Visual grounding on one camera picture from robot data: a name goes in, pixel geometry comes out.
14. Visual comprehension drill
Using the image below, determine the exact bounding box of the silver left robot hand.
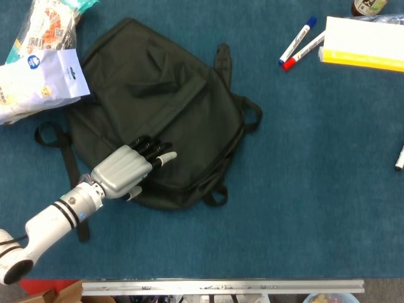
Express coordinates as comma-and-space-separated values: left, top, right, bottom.
90, 134, 178, 201

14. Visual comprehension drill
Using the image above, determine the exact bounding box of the black fabric backpack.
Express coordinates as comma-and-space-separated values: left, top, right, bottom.
33, 16, 263, 243

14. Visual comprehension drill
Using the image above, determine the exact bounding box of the white yellow Lexicon book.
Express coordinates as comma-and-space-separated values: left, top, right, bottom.
318, 16, 404, 73

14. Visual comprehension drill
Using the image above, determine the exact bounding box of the white snack bag blue logo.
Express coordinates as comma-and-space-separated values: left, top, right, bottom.
0, 48, 92, 126

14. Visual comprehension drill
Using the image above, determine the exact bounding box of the brown cardboard box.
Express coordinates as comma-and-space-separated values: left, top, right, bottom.
15, 280, 116, 303

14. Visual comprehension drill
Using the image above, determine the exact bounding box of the red flat object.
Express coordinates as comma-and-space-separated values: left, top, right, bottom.
20, 278, 80, 296

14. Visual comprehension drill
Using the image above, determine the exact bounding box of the clear snack bag orange print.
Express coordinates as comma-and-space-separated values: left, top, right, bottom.
6, 0, 83, 64

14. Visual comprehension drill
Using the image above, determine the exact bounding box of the teal plastic package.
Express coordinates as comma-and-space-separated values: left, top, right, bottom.
61, 0, 100, 15

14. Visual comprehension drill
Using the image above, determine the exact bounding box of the red capped whiteboard marker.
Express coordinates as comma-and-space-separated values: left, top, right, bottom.
282, 30, 326, 72

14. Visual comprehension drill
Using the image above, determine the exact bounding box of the blue capped whiteboard marker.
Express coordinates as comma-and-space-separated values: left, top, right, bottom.
278, 15, 318, 66

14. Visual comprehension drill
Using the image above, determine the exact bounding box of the light blue round container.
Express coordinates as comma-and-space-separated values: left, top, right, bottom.
302, 292, 360, 303

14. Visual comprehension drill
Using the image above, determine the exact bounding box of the black capped whiteboard marker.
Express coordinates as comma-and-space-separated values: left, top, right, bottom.
394, 144, 404, 172

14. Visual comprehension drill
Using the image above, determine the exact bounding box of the brown glass bottle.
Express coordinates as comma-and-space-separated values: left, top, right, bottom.
350, 0, 388, 17

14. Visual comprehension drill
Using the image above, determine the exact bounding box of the clear plastic pencil case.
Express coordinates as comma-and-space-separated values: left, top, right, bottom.
356, 13, 404, 25

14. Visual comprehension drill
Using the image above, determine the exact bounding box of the aluminium rail profile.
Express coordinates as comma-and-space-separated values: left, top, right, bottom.
81, 279, 365, 297

